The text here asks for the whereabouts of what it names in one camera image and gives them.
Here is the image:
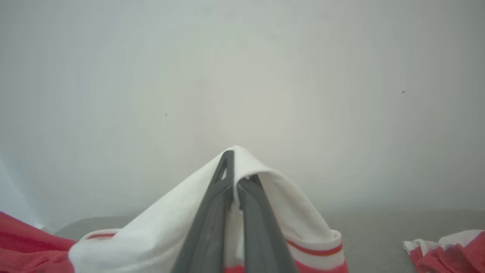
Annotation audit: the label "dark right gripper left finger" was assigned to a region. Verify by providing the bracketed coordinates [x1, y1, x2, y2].
[170, 150, 236, 273]

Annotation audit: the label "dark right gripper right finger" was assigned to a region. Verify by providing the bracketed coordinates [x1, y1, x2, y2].
[237, 174, 298, 273]

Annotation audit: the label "red shirt with white sleeves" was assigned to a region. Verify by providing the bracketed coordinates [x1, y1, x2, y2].
[0, 145, 349, 273]

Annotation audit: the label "red shorts with white stripe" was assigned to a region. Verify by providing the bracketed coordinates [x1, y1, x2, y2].
[403, 229, 485, 273]

